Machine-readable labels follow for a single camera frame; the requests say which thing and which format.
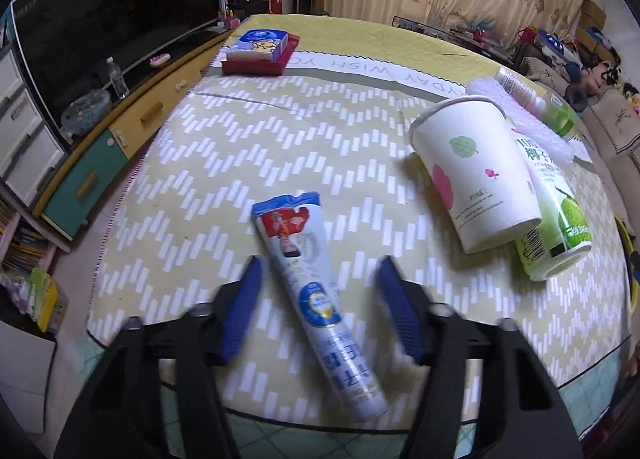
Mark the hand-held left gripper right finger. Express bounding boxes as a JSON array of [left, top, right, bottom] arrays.
[[375, 255, 586, 459]]

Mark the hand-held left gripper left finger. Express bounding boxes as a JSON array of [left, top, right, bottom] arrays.
[[54, 255, 265, 459]]

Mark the white toothpaste tube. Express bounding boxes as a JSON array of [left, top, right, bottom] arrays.
[[251, 190, 390, 424]]

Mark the white leaf-print paper cup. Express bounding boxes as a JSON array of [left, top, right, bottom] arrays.
[[409, 95, 543, 255]]

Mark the white bubble wrap sheet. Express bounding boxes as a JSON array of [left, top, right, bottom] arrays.
[[465, 76, 576, 165]]

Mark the black yellow-rimmed trash bin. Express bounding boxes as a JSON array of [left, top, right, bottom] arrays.
[[614, 215, 640, 340]]

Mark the green-capped bottle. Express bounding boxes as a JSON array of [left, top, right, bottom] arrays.
[[494, 66, 581, 140]]

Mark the pile of books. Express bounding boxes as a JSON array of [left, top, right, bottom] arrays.
[[0, 199, 71, 335]]

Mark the yellow green television stand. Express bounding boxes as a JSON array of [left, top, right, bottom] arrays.
[[32, 26, 236, 252]]

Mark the small red and blue box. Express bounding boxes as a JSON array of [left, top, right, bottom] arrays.
[[221, 34, 301, 76]]

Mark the glass ashtray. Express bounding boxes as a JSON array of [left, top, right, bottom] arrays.
[[60, 89, 112, 132]]

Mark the clear water bottle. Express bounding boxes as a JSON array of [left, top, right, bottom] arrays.
[[105, 56, 130, 100]]

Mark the blue white tissue pack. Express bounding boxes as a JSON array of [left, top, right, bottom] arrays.
[[226, 30, 291, 64]]

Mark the white drawer cabinet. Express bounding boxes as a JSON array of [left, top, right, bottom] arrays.
[[0, 44, 68, 210]]

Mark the dark round cushion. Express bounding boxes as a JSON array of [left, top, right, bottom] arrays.
[[562, 79, 591, 112]]

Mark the beige covered sofa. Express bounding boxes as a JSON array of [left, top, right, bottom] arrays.
[[520, 54, 640, 180]]

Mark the low glass table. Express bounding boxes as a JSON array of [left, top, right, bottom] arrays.
[[390, 14, 516, 65]]

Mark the black flat television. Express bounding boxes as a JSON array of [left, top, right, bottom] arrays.
[[10, 0, 223, 140]]

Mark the stack of cardboard boxes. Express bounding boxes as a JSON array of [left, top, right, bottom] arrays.
[[575, 0, 608, 47]]

